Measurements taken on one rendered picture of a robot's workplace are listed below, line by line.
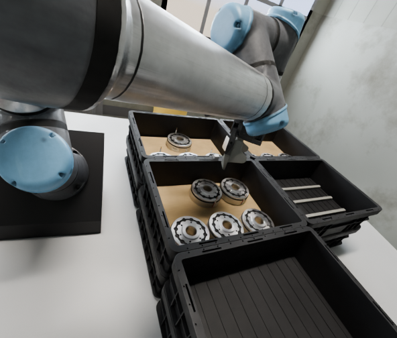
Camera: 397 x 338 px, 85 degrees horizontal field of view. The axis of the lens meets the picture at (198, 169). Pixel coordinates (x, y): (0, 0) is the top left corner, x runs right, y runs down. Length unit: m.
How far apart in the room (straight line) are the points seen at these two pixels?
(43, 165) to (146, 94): 0.34
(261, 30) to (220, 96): 0.22
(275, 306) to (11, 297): 0.59
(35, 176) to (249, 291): 0.50
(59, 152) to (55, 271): 0.33
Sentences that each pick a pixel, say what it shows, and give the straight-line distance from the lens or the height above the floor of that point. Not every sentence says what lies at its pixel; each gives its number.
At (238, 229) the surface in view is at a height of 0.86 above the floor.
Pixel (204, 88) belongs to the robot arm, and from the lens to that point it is 0.21.
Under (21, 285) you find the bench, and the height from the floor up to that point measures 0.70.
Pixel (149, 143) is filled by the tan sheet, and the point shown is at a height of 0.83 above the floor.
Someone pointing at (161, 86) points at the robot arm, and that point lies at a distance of 0.18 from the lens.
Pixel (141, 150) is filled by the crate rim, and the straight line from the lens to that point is 0.67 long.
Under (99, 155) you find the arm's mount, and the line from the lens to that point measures 0.71.
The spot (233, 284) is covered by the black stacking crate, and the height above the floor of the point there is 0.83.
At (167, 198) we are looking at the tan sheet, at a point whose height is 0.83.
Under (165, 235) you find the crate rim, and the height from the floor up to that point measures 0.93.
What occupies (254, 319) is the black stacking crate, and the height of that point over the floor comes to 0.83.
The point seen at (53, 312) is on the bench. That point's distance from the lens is 0.66.
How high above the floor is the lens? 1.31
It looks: 36 degrees down
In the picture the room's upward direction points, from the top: 20 degrees clockwise
